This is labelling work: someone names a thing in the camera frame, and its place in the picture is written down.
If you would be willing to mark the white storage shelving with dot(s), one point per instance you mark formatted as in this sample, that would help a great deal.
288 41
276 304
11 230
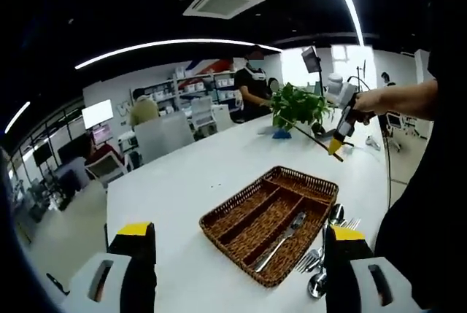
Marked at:
197 85

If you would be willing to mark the white power adapter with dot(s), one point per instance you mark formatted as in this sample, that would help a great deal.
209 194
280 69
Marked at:
348 148

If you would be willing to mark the black television on stand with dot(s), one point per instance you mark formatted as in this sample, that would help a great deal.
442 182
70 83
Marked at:
42 153

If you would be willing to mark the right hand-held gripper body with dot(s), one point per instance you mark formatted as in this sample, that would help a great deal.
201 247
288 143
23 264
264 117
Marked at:
341 90

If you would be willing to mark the white swivel chair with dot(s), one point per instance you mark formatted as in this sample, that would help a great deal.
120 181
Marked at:
394 121

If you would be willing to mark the short ceiling light strip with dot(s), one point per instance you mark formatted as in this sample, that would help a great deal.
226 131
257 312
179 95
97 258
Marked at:
17 117

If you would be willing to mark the blue cloth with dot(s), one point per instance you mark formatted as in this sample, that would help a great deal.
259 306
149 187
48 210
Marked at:
282 135

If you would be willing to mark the silver metal knife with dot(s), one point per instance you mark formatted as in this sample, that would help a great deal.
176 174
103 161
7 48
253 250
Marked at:
281 243

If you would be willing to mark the white mesh chair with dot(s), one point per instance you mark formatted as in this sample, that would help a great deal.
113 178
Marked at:
202 108

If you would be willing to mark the green potted plant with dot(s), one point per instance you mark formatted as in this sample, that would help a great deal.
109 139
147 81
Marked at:
299 105

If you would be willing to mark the brown wooden chopstick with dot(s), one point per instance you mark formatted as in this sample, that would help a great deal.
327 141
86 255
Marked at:
310 138
299 130

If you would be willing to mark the white office chair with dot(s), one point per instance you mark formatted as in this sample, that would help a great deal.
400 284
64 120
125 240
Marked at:
109 169

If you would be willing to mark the person's black clothing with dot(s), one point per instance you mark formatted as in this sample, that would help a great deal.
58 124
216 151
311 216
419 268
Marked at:
419 236

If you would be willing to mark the white handheld controller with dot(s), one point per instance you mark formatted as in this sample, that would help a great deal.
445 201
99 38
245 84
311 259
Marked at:
373 142

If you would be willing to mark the white display screen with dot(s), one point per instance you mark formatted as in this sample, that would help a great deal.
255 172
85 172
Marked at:
97 113

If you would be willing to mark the ceiling air conditioner vent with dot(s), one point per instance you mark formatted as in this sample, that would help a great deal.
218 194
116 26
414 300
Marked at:
222 1

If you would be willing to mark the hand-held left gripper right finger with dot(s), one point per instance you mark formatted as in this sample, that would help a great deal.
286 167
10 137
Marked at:
343 273

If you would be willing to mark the black desk monitor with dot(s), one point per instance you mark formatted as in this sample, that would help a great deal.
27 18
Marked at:
73 147

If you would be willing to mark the pink-screen computer monitor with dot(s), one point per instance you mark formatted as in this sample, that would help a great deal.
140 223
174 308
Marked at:
103 134

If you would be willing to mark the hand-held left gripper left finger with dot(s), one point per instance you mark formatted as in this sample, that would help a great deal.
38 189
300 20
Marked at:
138 273

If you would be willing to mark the brown wicker utensil storage tray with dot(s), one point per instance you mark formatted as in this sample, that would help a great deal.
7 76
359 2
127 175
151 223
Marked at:
233 218

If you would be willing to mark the person's right hand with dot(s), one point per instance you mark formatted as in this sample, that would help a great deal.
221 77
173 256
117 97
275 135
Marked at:
368 105

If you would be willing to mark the dark monitor on pole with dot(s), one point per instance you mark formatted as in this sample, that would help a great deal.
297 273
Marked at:
310 58

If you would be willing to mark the white solid-back chair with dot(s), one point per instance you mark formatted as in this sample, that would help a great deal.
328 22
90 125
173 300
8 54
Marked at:
221 117

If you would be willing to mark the black grey desk gadget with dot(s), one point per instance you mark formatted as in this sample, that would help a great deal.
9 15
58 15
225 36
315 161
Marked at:
319 130

